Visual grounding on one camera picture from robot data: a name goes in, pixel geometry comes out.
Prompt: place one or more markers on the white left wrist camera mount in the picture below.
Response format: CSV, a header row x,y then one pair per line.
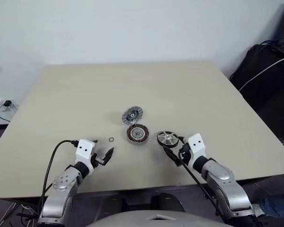
x,y
85,151

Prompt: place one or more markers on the large black bag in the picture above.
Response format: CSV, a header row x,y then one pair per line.
x,y
262,94

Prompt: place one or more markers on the blue jeans leg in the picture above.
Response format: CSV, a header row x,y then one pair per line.
x,y
276,206

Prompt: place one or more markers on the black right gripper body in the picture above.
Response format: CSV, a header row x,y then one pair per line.
x,y
185,153

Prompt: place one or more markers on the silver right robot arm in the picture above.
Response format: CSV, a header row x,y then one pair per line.
x,y
217,175

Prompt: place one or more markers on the grey robot torso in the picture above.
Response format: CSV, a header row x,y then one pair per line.
x,y
132,220

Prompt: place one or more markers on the copper wound motor stator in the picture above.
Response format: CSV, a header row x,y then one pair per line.
x,y
132,136

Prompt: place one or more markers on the silver motor cover disc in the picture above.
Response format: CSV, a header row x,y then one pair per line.
x,y
127,116

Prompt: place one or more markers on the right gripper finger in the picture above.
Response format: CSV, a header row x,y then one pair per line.
x,y
183,140
172,156

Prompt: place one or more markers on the black power adapter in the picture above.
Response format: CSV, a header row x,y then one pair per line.
x,y
7,103

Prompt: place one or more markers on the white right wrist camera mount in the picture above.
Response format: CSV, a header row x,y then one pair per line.
x,y
196,146

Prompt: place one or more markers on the black rimmed spoked motor rotor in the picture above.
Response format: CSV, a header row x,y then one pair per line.
x,y
167,138

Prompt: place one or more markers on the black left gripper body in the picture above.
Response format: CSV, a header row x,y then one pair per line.
x,y
98,161

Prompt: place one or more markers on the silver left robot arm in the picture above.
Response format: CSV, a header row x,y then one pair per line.
x,y
61,189

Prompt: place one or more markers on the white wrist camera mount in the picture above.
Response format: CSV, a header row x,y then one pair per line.
x,y
85,151
196,146

